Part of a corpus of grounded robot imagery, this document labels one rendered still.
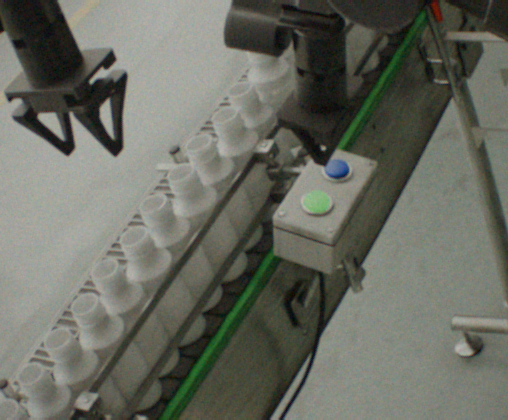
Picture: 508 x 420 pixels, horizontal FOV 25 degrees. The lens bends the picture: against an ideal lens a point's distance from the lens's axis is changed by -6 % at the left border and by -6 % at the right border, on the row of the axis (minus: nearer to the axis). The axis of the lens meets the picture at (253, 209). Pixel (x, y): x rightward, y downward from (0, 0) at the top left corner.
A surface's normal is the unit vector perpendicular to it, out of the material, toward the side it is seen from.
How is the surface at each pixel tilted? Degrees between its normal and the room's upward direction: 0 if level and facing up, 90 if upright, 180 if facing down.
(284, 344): 90
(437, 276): 0
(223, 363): 90
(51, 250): 0
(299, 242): 90
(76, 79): 1
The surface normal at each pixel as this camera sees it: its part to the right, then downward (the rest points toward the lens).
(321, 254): -0.44, 0.66
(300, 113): -0.04, -0.70
